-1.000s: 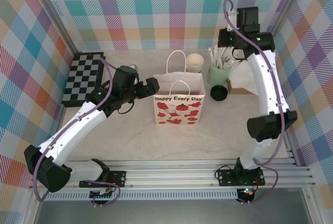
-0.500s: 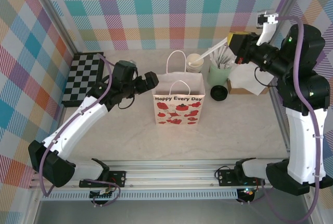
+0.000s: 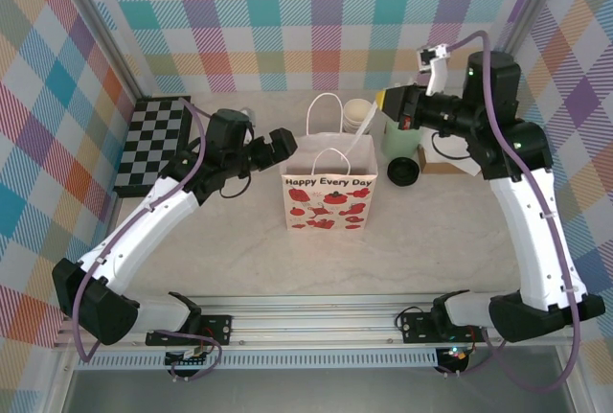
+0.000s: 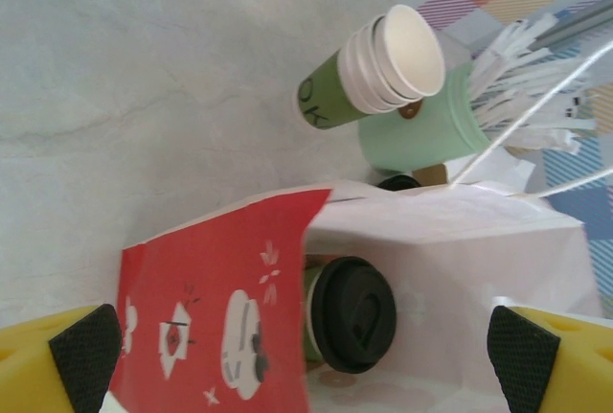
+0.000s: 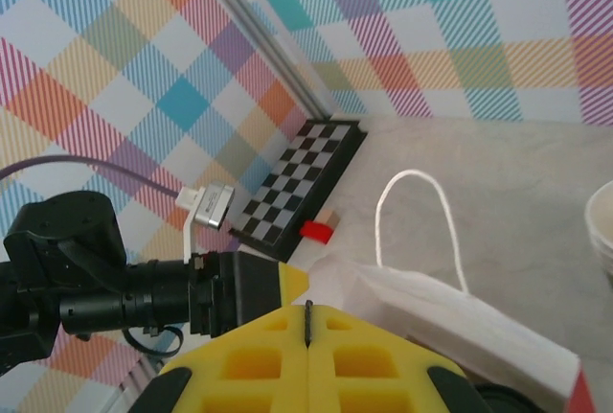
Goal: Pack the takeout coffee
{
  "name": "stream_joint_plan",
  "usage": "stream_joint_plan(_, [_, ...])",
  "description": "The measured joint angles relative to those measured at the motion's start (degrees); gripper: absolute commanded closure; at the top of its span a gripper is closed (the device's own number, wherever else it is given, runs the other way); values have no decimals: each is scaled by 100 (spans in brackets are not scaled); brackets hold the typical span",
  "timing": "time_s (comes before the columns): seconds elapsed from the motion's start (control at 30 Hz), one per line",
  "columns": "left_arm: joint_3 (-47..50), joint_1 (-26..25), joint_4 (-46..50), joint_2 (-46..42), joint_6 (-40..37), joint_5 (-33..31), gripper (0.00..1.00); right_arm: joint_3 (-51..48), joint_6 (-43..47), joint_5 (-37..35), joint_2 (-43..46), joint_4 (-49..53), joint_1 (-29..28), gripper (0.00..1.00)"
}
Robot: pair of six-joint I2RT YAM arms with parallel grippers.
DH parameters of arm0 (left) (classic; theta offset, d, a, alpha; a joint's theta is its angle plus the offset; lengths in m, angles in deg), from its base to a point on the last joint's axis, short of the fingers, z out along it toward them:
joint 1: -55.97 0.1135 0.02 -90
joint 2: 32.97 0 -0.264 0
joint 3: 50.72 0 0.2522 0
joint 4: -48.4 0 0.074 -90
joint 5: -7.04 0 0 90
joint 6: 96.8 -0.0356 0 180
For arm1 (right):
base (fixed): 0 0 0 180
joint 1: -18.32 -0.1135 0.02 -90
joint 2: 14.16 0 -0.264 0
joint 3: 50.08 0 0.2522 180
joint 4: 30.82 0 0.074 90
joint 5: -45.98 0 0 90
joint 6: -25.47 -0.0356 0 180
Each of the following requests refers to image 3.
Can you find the black plastic cup lid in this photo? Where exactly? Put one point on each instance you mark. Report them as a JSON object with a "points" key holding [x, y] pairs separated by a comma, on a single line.
{"points": [[403, 171]]}

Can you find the white red paper gift bag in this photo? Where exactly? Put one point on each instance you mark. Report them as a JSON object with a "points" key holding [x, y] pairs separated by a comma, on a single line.
{"points": [[330, 202]]}

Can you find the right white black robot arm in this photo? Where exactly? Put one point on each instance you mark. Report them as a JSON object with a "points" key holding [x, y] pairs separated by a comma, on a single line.
{"points": [[531, 231]]}

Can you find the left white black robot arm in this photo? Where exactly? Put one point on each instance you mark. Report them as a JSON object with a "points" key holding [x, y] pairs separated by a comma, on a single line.
{"points": [[139, 236]]}

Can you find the mint green straw holder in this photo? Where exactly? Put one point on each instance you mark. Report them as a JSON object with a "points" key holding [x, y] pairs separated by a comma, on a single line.
{"points": [[400, 142]]}

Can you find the stack of green paper cups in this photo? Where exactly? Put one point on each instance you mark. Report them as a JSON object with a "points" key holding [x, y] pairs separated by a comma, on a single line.
{"points": [[355, 113]]}

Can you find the brown cardboard napkin box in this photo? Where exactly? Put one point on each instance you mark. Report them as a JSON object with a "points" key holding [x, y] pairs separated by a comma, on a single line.
{"points": [[433, 166]]}

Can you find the black grey chessboard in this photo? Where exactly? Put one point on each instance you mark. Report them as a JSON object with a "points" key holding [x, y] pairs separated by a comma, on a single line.
{"points": [[148, 135]]}

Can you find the small electronics board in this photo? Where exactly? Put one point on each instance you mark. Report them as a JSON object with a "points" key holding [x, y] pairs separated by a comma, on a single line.
{"points": [[457, 354], [189, 358]]}

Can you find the aluminium frame post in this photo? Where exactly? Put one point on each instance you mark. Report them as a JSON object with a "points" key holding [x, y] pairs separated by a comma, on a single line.
{"points": [[522, 25], [107, 25]]}

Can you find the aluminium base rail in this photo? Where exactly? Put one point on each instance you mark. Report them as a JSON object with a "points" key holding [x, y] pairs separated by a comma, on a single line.
{"points": [[311, 324]]}

